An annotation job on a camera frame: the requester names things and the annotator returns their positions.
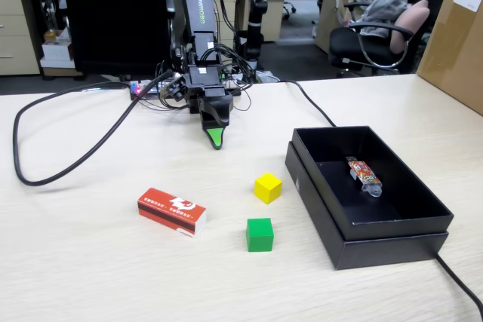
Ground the black power cable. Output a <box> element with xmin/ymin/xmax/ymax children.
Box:
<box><xmin>277</xmin><ymin>79</ymin><xmax>483</xmax><ymax>311</ymax></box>

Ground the black office chair with armrests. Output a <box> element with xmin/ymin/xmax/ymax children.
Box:
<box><xmin>328</xmin><ymin>0</ymin><xmax>416</xmax><ymax>76</ymax></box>

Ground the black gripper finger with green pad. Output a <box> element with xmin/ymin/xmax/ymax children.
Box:
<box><xmin>203</xmin><ymin>94</ymin><xmax>235</xmax><ymax>127</ymax></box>
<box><xmin>199</xmin><ymin>109</ymin><xmax>229</xmax><ymax>151</ymax></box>

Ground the large brown cardboard box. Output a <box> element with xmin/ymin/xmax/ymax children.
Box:
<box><xmin>417</xmin><ymin>0</ymin><xmax>483</xmax><ymax>116</ymax></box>

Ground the green cube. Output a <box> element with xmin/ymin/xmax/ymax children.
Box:
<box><xmin>245</xmin><ymin>217</ymin><xmax>275</xmax><ymax>253</ymax></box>

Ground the gray cloth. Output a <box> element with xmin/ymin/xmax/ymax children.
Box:
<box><xmin>356</xmin><ymin>0</ymin><xmax>411</xmax><ymax>38</ymax></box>

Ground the thick black camera cable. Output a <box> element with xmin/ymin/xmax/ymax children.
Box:
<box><xmin>12</xmin><ymin>70</ymin><xmax>174</xmax><ymax>188</ymax></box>

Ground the black open box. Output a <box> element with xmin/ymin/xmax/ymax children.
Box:
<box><xmin>285</xmin><ymin>140</ymin><xmax>450</xmax><ymax>271</ymax></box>
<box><xmin>291</xmin><ymin>124</ymin><xmax>454</xmax><ymax>242</ymax></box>

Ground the red white cardboard box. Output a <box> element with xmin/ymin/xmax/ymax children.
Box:
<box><xmin>137</xmin><ymin>187</ymin><xmax>208</xmax><ymax>238</ymax></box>

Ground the yellow cube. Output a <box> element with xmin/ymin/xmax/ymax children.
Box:
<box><xmin>254</xmin><ymin>171</ymin><xmax>283</xmax><ymax>205</ymax></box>

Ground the large black chair back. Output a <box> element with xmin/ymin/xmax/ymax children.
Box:
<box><xmin>58</xmin><ymin>0</ymin><xmax>173</xmax><ymax>76</ymax></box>

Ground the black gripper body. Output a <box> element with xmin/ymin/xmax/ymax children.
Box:
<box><xmin>183</xmin><ymin>66</ymin><xmax>233</xmax><ymax>114</ymax></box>

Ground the beige pedestal drawer unit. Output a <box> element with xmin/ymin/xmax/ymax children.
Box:
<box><xmin>213</xmin><ymin>0</ymin><xmax>238</xmax><ymax>51</ymax></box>

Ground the beige side cabinet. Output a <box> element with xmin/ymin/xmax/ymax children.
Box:
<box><xmin>260</xmin><ymin>0</ymin><xmax>288</xmax><ymax>43</ymax></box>

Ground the pink cushion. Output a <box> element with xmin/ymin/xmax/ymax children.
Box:
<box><xmin>389</xmin><ymin>0</ymin><xmax>431</xmax><ymax>54</ymax></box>

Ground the brown cardboard box behind chair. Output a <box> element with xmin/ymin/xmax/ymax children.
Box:
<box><xmin>315</xmin><ymin>0</ymin><xmax>359</xmax><ymax>54</ymax></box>

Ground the blue controller circuit board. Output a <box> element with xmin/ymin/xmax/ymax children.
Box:
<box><xmin>129</xmin><ymin>79</ymin><xmax>164</xmax><ymax>101</ymax></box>

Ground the beige drawer cabinet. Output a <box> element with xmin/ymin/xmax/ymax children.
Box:
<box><xmin>0</xmin><ymin>0</ymin><xmax>42</xmax><ymax>76</ymax></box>

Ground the patterned lighter clear case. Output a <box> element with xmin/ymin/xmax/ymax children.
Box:
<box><xmin>346</xmin><ymin>155</ymin><xmax>383</xmax><ymax>198</ymax></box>

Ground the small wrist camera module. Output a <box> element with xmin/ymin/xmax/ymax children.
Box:
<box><xmin>160</xmin><ymin>76</ymin><xmax>188</xmax><ymax>103</ymax></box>

